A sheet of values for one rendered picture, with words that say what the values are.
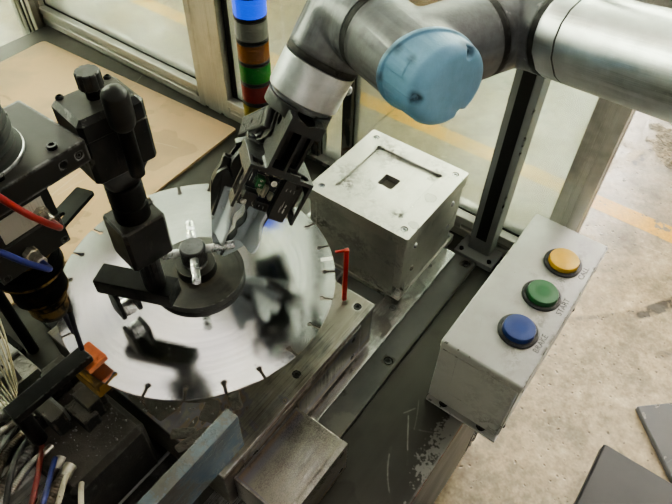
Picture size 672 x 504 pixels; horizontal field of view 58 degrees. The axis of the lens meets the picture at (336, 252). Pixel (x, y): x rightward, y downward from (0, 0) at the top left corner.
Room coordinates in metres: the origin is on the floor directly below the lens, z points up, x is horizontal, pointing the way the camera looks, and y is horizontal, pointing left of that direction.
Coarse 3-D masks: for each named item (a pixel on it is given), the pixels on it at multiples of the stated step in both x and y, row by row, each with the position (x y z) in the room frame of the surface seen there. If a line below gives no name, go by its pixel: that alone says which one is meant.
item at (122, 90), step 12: (108, 84) 0.36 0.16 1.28; (120, 84) 0.36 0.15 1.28; (108, 96) 0.35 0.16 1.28; (120, 96) 0.35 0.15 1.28; (108, 108) 0.35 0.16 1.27; (120, 108) 0.35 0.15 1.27; (132, 108) 0.36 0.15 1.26; (108, 120) 0.35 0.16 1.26; (120, 120) 0.35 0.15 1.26; (132, 120) 0.35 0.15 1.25; (120, 132) 0.35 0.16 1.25; (132, 132) 0.36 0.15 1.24; (132, 144) 0.35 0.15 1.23; (132, 156) 0.35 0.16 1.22; (132, 168) 0.35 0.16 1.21; (144, 168) 0.36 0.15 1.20
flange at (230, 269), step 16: (208, 240) 0.51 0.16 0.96; (208, 256) 0.47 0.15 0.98; (224, 256) 0.48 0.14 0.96; (240, 256) 0.48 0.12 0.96; (176, 272) 0.45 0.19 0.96; (208, 272) 0.44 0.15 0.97; (224, 272) 0.46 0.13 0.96; (240, 272) 0.46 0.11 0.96; (192, 288) 0.43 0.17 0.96; (208, 288) 0.43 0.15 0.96; (224, 288) 0.43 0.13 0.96; (176, 304) 0.41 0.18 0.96; (192, 304) 0.41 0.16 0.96; (208, 304) 0.41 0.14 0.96
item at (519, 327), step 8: (504, 320) 0.44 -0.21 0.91; (512, 320) 0.44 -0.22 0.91; (520, 320) 0.44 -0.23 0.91; (528, 320) 0.44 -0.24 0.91; (504, 328) 0.43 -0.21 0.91; (512, 328) 0.43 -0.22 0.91; (520, 328) 0.43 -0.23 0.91; (528, 328) 0.43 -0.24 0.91; (512, 336) 0.41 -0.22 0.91; (520, 336) 0.41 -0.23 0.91; (528, 336) 0.41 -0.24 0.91
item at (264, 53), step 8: (240, 48) 0.74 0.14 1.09; (248, 48) 0.74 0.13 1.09; (256, 48) 0.74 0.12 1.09; (264, 48) 0.75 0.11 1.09; (240, 56) 0.74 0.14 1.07; (248, 56) 0.74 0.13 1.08; (256, 56) 0.74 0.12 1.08; (264, 56) 0.75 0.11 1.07; (248, 64) 0.74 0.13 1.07; (256, 64) 0.74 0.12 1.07
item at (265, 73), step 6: (240, 66) 0.75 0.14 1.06; (246, 66) 0.74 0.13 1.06; (252, 66) 0.74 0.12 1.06; (258, 66) 0.74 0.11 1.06; (264, 66) 0.74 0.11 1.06; (270, 66) 0.76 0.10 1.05; (240, 72) 0.75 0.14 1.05; (246, 72) 0.74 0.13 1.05; (252, 72) 0.74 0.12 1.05; (258, 72) 0.74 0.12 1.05; (264, 72) 0.74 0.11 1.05; (270, 72) 0.76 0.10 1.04; (240, 78) 0.75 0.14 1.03; (246, 78) 0.74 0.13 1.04; (252, 78) 0.74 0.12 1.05; (258, 78) 0.74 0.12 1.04; (264, 78) 0.74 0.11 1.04; (246, 84) 0.74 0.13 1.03; (252, 84) 0.74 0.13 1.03; (258, 84) 0.74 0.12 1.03; (264, 84) 0.74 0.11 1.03
